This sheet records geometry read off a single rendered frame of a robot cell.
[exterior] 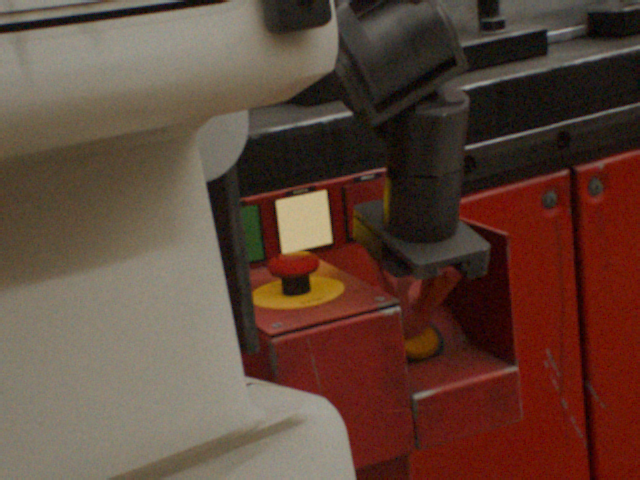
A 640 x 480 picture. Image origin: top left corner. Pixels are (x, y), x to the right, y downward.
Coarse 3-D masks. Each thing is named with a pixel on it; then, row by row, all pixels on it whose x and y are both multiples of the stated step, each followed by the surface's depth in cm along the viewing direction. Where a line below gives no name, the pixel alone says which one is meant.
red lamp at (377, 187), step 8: (352, 184) 103; (360, 184) 103; (368, 184) 103; (376, 184) 103; (384, 184) 104; (352, 192) 103; (360, 192) 103; (368, 192) 103; (376, 192) 104; (352, 200) 103; (360, 200) 103; (368, 200) 103; (352, 208) 103; (352, 216) 103; (352, 224) 103; (352, 232) 103
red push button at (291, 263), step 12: (288, 252) 94; (300, 252) 93; (276, 264) 91; (288, 264) 91; (300, 264) 91; (312, 264) 91; (276, 276) 91; (288, 276) 91; (300, 276) 91; (288, 288) 92; (300, 288) 92
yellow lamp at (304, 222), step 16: (320, 192) 101; (288, 208) 100; (304, 208) 101; (320, 208) 102; (288, 224) 101; (304, 224) 101; (320, 224) 102; (288, 240) 101; (304, 240) 102; (320, 240) 102
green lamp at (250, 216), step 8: (248, 208) 99; (256, 208) 99; (248, 216) 99; (256, 216) 99; (248, 224) 99; (256, 224) 100; (248, 232) 99; (256, 232) 100; (248, 240) 100; (256, 240) 100; (248, 248) 100; (256, 248) 100; (248, 256) 100; (256, 256) 100
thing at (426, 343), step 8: (416, 336) 99; (424, 336) 99; (432, 336) 99; (408, 344) 98; (416, 344) 98; (424, 344) 98; (432, 344) 98; (408, 352) 98; (416, 352) 98; (424, 352) 98; (432, 352) 98
